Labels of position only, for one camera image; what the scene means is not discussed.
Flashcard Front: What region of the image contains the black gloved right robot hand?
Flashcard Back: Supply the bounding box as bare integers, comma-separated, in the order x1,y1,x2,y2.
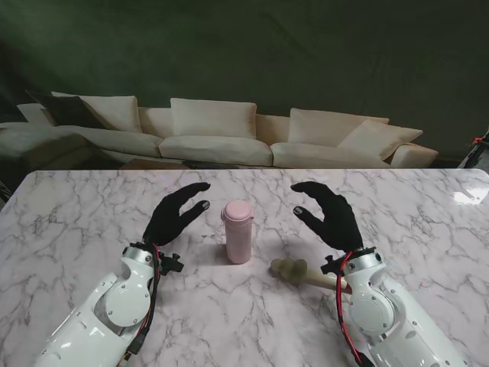
290,181,364,254

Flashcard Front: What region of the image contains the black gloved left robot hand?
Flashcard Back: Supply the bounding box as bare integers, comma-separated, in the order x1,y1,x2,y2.
142,182,212,248

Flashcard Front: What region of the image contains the sponge cup brush red handle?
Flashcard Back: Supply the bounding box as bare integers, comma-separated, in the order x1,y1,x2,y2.
269,258,351,296

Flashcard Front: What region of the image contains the pink thermos lid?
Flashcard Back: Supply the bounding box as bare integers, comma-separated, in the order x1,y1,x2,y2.
221,200,255,223

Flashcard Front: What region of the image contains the pink thermos bottle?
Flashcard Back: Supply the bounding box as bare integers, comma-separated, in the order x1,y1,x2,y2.
225,217,252,265

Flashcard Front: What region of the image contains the cream fabric sofa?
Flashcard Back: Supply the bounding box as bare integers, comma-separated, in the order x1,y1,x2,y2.
0,90,439,170

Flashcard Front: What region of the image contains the tilted cream throw cushion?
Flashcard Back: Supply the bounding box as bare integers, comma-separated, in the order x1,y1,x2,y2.
338,118,424,161

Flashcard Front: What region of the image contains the wide cream back cushion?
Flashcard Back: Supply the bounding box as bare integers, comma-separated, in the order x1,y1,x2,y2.
170,97,257,138

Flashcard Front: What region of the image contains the dark brown cushion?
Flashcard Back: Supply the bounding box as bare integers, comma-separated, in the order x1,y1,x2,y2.
30,93,110,129

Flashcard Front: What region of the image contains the white device with orange part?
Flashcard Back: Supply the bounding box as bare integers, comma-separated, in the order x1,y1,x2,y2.
456,129,489,169

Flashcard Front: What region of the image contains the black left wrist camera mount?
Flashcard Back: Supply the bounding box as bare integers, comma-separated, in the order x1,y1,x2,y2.
159,252,184,276

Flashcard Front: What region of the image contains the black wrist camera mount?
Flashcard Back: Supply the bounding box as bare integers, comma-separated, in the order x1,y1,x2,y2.
319,256,342,277
159,252,184,276

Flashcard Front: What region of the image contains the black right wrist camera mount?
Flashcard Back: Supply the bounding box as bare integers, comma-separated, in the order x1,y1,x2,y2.
319,256,342,277

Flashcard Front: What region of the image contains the red black right arm cable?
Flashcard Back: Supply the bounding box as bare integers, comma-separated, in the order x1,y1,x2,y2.
334,251,370,367

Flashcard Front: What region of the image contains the red black arm cable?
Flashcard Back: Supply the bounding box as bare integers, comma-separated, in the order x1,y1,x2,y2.
334,251,370,367
121,242,164,362

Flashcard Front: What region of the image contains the red black left arm cable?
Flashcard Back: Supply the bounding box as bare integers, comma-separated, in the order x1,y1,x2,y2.
121,242,164,362

